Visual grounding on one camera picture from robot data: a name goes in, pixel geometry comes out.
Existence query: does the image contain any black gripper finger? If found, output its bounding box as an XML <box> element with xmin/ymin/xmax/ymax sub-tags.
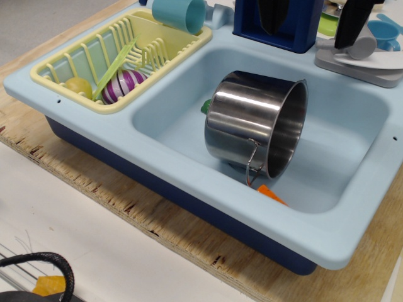
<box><xmin>334</xmin><ymin>0</ymin><xmax>382</xmax><ymax>49</ymax></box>
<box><xmin>258</xmin><ymin>0</ymin><xmax>290</xmax><ymax>35</ymax></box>

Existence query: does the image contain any stainless steel pot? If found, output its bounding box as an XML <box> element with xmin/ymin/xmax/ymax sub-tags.
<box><xmin>204</xmin><ymin>70</ymin><xmax>309</xmax><ymax>186</ymax></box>

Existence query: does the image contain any light blue toy sink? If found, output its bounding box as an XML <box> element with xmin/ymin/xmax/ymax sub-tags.
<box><xmin>4</xmin><ymin>25</ymin><xmax>402</xmax><ymax>275</ymax></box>

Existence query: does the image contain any green plastic plate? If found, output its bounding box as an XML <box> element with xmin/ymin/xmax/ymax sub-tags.
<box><xmin>318</xmin><ymin>13</ymin><xmax>339</xmax><ymax>37</ymax></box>

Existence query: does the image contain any dark blue plastic box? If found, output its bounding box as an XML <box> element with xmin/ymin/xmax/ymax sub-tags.
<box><xmin>233</xmin><ymin>0</ymin><xmax>323</xmax><ymax>53</ymax></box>

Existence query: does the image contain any blue plastic scoop cup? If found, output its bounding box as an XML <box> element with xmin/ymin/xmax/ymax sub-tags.
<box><xmin>367</xmin><ymin>13</ymin><xmax>402</xmax><ymax>52</ymax></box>

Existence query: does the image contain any grey toy faucet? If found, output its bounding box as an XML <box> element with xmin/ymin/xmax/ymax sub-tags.
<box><xmin>315</xmin><ymin>24</ymin><xmax>402</xmax><ymax>88</ymax></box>

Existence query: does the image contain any white plastic plate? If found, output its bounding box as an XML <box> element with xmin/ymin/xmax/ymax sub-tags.
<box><xmin>333</xmin><ymin>51</ymin><xmax>403</xmax><ymax>70</ymax></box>

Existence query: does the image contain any teal plastic cup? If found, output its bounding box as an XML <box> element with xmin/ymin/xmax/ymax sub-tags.
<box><xmin>151</xmin><ymin>0</ymin><xmax>206</xmax><ymax>35</ymax></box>

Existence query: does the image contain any green toy eggplant stem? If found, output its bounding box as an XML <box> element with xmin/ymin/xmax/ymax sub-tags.
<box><xmin>201</xmin><ymin>99</ymin><xmax>212</xmax><ymax>115</ymax></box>

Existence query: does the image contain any purple striped toy eggplant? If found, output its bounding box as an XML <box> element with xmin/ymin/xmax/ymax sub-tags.
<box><xmin>101</xmin><ymin>69</ymin><xmax>148</xmax><ymax>104</ymax></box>

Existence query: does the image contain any green plastic utensil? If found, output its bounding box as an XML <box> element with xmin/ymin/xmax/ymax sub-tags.
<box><xmin>92</xmin><ymin>35</ymin><xmax>139</xmax><ymax>101</ymax></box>

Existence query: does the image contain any orange toy carrot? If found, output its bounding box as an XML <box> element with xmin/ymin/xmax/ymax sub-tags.
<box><xmin>257</xmin><ymin>184</ymin><xmax>288</xmax><ymax>206</ymax></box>

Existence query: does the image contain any yellow dish rack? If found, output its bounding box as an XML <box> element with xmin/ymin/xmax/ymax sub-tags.
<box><xmin>30</xmin><ymin>8</ymin><xmax>213</xmax><ymax>114</ymax></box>

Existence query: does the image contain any yellow toy fruit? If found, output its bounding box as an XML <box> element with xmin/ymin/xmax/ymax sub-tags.
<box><xmin>65</xmin><ymin>77</ymin><xmax>93</xmax><ymax>99</ymax></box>

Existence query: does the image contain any wooden plywood board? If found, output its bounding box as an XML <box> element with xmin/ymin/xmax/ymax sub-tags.
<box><xmin>0</xmin><ymin>0</ymin><xmax>403</xmax><ymax>302</ymax></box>

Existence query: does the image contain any yellow tape piece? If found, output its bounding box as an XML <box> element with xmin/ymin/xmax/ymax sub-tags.
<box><xmin>32</xmin><ymin>276</ymin><xmax>66</xmax><ymax>297</ymax></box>

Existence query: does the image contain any black cable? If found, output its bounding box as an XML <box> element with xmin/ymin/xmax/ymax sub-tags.
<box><xmin>0</xmin><ymin>252</ymin><xmax>76</xmax><ymax>302</ymax></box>

